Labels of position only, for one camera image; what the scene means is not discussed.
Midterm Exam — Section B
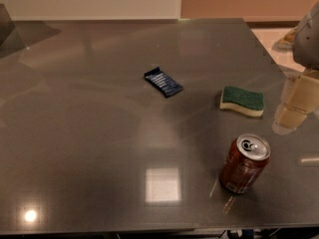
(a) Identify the red coke can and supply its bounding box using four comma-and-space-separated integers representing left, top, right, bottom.
219, 133, 271, 194

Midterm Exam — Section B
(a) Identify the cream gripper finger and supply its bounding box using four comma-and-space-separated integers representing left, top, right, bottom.
273, 29, 296, 51
272, 69, 319, 135

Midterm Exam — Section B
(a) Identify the green and yellow sponge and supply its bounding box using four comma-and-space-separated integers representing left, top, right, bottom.
219, 87, 264, 118

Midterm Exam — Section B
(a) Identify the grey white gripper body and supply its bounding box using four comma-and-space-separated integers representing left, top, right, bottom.
293, 1, 319, 70

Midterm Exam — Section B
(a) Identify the blue rxbar blueberry wrapper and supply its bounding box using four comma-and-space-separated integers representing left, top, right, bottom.
144, 67, 183, 98

